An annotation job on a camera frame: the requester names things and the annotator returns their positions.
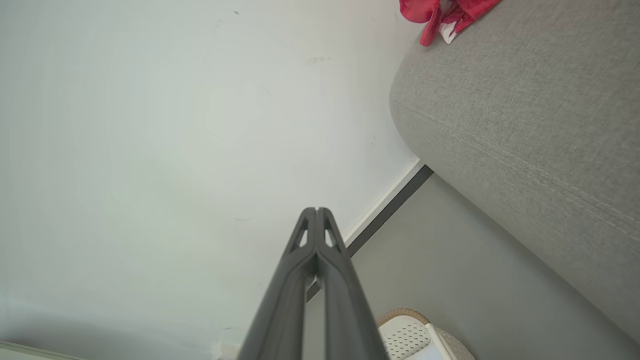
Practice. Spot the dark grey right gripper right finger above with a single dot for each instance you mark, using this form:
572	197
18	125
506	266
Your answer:
345	305

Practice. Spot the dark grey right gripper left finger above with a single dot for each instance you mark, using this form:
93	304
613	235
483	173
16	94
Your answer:
285	300

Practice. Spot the red and white garment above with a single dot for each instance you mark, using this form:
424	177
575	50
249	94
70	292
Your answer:
425	12

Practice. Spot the white laundry basket brown rim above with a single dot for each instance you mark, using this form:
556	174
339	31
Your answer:
415	337

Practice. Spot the white and black baseboard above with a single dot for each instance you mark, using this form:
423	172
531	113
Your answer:
390	205

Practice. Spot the grey fabric sofa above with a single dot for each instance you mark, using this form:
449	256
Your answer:
530	130

